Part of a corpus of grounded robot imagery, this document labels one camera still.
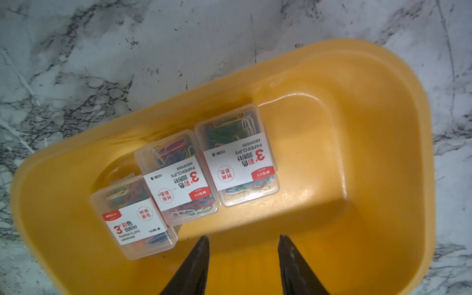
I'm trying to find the rectangular paper clip box four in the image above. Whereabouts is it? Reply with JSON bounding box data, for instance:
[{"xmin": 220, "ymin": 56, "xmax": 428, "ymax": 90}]
[{"xmin": 90, "ymin": 176, "xmax": 178, "ymax": 260}]

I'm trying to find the yellow plastic storage box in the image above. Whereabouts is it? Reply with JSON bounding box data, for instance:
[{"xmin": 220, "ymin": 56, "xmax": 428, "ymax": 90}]
[{"xmin": 10, "ymin": 39, "xmax": 435, "ymax": 295}]

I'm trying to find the rectangular paper clip box six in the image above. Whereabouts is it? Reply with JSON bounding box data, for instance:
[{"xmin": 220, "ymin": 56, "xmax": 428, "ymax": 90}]
[{"xmin": 134, "ymin": 130, "xmax": 221, "ymax": 227}]

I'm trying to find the rectangular paper clip box seven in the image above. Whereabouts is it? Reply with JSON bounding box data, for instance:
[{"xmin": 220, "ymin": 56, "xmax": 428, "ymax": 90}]
[{"xmin": 194, "ymin": 104, "xmax": 280, "ymax": 207}]

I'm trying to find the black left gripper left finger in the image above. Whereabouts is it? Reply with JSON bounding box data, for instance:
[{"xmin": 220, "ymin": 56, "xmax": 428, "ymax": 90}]
[{"xmin": 161, "ymin": 236, "xmax": 210, "ymax": 295}]

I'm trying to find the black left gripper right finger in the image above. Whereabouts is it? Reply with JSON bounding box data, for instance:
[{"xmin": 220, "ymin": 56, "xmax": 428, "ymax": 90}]
[{"xmin": 278, "ymin": 236, "xmax": 329, "ymax": 295}]

